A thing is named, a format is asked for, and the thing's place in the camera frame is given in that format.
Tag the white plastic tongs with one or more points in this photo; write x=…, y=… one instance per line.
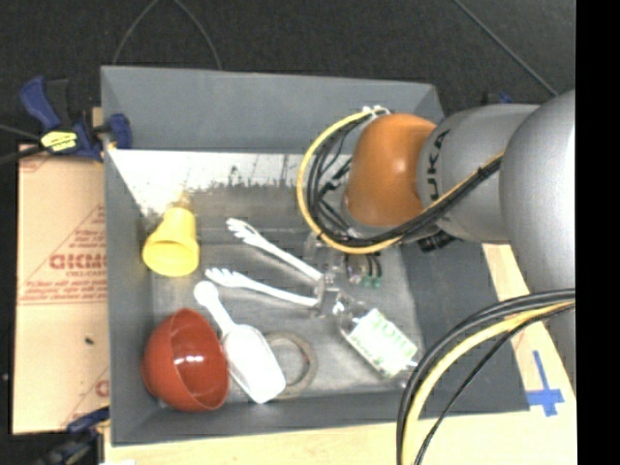
x=271, y=252

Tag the clear plastic bottle green label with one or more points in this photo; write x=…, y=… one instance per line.
x=382, y=344

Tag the white plastic scoop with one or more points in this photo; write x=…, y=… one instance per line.
x=249, y=356

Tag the yellow plastic cup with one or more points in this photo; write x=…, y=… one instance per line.
x=172, y=247

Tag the red plastic bowl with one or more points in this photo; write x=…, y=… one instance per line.
x=186, y=361

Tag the grey metal bin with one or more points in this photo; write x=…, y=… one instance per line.
x=203, y=109

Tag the brown cardboard board red print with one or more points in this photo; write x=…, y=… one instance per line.
x=58, y=221

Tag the black cylinder on white bracket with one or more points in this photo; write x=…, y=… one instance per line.
x=434, y=241

